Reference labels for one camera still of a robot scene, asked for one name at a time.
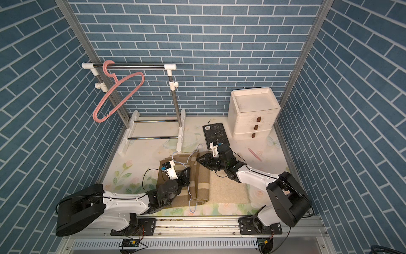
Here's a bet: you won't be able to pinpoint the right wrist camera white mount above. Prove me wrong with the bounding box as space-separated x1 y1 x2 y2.
209 142 219 158

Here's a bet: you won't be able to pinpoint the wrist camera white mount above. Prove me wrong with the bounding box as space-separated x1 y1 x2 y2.
161 160 178 180
209 142 219 158

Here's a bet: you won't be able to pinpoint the floral table mat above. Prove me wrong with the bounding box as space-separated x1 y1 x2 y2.
95 115 305 217

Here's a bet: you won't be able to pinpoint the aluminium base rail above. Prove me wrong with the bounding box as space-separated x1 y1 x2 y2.
60 215 334 251

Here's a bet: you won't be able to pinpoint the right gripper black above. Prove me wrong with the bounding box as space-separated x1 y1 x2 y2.
197 153 228 171

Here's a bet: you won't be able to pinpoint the metal clothes rack white joints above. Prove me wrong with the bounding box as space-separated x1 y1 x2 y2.
81 60 186 157

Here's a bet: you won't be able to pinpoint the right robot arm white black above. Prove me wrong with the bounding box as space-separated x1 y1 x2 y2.
197 144 312 231

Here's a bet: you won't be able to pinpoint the pink plastic hanger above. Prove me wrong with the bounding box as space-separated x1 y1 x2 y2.
92 60 145 123

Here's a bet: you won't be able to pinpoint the small black controller board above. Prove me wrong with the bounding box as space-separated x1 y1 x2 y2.
119 239 140 249

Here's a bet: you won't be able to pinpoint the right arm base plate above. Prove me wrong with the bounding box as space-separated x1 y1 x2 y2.
238 215 282 235

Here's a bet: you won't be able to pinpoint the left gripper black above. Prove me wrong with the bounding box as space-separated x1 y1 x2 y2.
164 167 192 206

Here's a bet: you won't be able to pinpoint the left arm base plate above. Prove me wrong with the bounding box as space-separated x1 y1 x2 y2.
110 217 157 237

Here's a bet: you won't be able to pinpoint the white three-drawer cabinet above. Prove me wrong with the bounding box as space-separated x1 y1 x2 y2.
227 87 281 140

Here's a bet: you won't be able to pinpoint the pink pen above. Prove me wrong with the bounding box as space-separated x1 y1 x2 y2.
248 148 262 162

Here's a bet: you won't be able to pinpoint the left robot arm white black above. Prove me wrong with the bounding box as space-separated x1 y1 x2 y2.
56 167 191 237

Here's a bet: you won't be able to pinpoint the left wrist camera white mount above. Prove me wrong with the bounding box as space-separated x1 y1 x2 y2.
161 160 178 180

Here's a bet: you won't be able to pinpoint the beige knitted cloth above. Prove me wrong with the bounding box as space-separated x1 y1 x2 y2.
207 171 250 204

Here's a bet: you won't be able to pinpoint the brown plaid scarf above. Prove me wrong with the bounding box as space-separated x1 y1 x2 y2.
156 152 210 208

